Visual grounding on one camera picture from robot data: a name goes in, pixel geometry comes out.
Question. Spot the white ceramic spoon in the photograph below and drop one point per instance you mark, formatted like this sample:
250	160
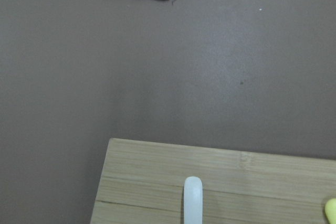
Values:
193	201

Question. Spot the bamboo cutting board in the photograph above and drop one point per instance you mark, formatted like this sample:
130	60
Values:
142	182

